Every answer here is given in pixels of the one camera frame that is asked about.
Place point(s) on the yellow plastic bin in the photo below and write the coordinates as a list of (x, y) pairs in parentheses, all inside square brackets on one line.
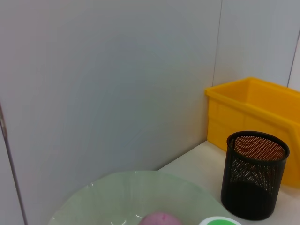
[(253, 110)]

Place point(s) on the translucent green fruit plate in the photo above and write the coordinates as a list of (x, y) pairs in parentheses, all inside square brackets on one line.
[(117, 194)]

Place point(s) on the pink peach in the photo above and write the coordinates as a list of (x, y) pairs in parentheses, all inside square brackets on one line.
[(161, 219)]

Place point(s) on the clear green-label water bottle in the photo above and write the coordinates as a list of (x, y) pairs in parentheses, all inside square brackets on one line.
[(220, 221)]

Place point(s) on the black mesh pen holder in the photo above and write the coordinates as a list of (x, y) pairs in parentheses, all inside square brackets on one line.
[(250, 197)]

